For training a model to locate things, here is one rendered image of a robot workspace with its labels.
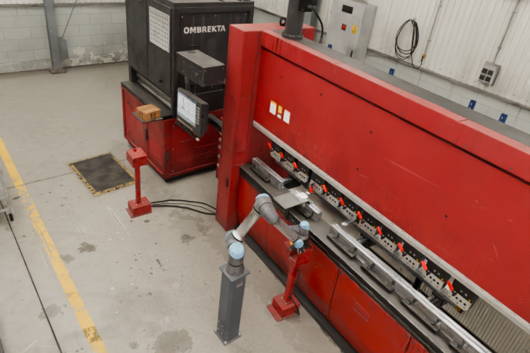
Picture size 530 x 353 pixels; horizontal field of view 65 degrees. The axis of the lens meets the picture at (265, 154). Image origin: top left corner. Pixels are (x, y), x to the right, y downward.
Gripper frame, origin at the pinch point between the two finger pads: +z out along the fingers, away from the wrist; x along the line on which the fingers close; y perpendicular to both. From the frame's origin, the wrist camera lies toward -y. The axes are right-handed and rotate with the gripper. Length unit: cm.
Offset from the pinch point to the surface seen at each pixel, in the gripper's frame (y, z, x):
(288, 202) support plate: 12.0, -25.8, 38.9
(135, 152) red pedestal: -82, -14, 201
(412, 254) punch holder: 39, -51, -76
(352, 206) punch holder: 34, -53, -17
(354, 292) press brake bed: 21, 7, -49
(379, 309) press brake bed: 23, 1, -74
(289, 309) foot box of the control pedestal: -7, 63, -3
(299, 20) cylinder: 48, -170, 96
